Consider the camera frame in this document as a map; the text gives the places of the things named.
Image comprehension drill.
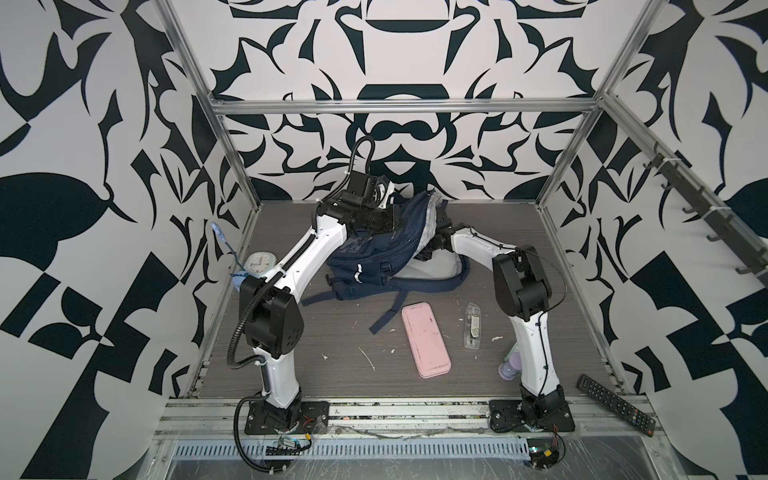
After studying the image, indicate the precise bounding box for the navy blue student backpack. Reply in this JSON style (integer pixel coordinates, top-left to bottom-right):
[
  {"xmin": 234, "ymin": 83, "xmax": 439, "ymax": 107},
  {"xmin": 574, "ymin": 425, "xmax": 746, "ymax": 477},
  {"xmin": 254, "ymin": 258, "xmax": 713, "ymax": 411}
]
[{"xmin": 301, "ymin": 191, "xmax": 470, "ymax": 334}]

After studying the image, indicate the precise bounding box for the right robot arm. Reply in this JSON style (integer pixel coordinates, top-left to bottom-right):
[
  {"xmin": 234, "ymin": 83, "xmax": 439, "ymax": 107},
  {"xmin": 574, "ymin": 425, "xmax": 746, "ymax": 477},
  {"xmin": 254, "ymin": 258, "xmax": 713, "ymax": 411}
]
[{"xmin": 420, "ymin": 220, "xmax": 568, "ymax": 431}]

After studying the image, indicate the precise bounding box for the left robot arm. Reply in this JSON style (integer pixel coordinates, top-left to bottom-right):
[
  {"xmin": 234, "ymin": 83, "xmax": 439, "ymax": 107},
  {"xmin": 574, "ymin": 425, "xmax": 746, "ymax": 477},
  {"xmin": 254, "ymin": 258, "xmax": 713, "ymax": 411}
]
[{"xmin": 226, "ymin": 135, "xmax": 394, "ymax": 417}]

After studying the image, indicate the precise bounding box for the clear plastic pen box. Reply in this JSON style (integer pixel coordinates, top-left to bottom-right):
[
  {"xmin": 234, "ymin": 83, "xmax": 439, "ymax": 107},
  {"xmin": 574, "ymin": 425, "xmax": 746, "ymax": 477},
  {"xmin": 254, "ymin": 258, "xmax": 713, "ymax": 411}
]
[{"xmin": 464, "ymin": 303, "xmax": 482, "ymax": 350}]

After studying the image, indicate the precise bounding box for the white round alarm clock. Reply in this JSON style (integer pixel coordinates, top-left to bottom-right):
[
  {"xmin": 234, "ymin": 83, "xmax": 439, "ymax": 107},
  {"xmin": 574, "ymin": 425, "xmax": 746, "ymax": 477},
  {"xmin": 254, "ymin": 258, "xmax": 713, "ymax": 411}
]
[{"xmin": 244, "ymin": 251, "xmax": 277, "ymax": 277}]

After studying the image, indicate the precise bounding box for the pink pencil case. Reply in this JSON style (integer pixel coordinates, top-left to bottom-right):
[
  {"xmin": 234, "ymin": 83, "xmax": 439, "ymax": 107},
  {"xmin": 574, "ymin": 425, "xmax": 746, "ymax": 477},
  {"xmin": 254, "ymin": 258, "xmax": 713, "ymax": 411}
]
[{"xmin": 401, "ymin": 302, "xmax": 452, "ymax": 379}]

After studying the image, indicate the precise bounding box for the small green circuit board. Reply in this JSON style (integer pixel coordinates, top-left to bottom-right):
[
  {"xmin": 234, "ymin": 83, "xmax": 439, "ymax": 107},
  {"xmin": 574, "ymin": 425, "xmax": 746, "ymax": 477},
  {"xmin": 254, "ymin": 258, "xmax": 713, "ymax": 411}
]
[{"xmin": 525, "ymin": 443, "xmax": 562, "ymax": 471}]

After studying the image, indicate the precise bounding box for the black remote control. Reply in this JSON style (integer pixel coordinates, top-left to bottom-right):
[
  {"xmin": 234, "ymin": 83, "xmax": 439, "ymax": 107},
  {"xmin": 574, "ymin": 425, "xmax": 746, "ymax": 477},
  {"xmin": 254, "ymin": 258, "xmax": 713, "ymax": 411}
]
[{"xmin": 576, "ymin": 374, "xmax": 656, "ymax": 437}]

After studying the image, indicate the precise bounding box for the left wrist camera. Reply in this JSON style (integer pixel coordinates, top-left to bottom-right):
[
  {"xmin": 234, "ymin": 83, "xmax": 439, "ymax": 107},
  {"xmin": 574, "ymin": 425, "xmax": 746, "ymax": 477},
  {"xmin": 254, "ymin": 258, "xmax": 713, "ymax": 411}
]
[{"xmin": 362, "ymin": 175, "xmax": 395, "ymax": 209}]

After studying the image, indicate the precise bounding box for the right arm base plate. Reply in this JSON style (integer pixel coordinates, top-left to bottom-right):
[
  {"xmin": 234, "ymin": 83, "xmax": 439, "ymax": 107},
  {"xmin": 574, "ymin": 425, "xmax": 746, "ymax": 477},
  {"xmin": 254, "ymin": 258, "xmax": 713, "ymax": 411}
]
[{"xmin": 488, "ymin": 400, "xmax": 576, "ymax": 433}]

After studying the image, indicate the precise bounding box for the white slotted cable duct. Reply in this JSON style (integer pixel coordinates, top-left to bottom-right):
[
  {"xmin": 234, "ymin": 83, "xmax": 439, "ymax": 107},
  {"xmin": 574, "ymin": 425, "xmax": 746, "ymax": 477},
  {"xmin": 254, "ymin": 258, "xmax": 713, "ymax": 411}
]
[{"xmin": 173, "ymin": 437, "xmax": 530, "ymax": 460}]

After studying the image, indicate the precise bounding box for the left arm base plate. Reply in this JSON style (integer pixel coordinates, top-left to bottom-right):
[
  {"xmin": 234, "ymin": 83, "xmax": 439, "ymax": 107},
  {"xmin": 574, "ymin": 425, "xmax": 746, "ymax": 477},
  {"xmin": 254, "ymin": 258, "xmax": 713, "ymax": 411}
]
[{"xmin": 244, "ymin": 399, "xmax": 330, "ymax": 435}]

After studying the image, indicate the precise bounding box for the wall hook rack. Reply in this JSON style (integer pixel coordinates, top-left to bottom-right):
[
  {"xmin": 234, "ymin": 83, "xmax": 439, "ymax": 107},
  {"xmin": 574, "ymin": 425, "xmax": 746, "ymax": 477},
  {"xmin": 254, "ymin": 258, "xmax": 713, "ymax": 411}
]
[{"xmin": 643, "ymin": 141, "xmax": 767, "ymax": 288}]

